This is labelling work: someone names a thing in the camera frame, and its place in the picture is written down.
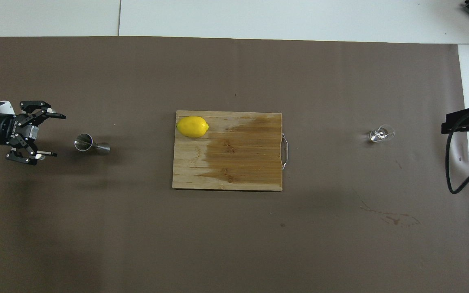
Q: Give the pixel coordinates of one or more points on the steel double jigger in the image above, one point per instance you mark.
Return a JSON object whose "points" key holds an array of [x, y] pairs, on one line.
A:
{"points": [[83, 143]]}

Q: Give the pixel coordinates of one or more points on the small clear glass cup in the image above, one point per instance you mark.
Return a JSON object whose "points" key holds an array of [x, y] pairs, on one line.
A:
{"points": [[381, 133]]}

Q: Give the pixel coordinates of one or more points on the brown paper table mat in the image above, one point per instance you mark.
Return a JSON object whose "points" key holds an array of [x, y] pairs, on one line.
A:
{"points": [[136, 244]]}

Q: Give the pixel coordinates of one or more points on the yellow lemon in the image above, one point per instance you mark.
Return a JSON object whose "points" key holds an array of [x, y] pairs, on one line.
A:
{"points": [[193, 127]]}

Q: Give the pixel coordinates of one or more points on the wooden cutting board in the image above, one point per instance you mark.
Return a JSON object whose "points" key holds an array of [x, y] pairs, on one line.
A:
{"points": [[250, 162]]}

